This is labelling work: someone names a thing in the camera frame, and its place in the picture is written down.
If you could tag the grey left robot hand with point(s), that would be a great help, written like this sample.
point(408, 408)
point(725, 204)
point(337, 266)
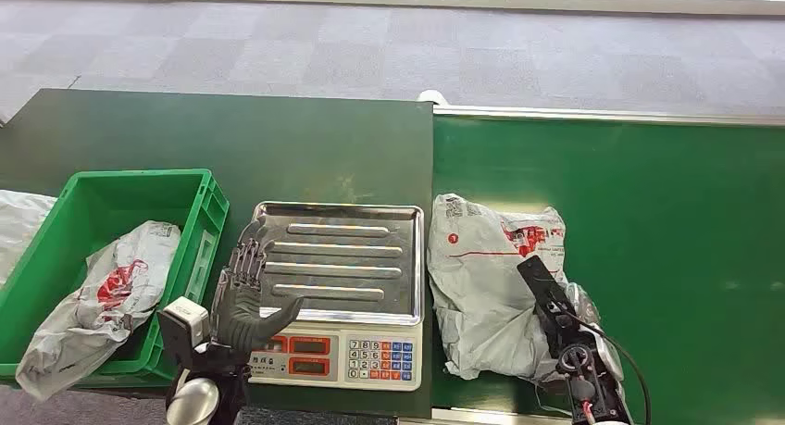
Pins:
point(236, 312)

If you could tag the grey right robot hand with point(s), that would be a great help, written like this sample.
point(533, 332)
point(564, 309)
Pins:
point(592, 315)

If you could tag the large grey mailer package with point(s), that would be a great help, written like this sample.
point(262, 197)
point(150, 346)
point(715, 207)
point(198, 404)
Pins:
point(484, 287)

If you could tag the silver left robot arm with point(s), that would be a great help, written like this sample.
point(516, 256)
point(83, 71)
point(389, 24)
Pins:
point(196, 401)

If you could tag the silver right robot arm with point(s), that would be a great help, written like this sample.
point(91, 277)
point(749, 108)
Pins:
point(592, 391)

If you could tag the white conveyor roller end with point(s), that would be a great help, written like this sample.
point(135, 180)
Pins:
point(432, 97)

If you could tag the electronic scale with steel tray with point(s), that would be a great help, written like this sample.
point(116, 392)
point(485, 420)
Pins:
point(343, 256)

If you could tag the crumpled grey mailer bag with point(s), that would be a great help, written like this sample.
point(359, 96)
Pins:
point(116, 287)

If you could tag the green plastic crate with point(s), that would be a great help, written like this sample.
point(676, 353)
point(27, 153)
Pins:
point(104, 201)

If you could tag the plain grey plastic bag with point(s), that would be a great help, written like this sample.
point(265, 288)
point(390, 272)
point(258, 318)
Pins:
point(18, 226)

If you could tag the metal conveyor edge rail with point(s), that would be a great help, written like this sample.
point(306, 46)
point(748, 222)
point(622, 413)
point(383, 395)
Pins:
point(490, 417)

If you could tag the metal conveyor side rail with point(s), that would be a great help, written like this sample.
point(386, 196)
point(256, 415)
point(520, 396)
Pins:
point(613, 114)

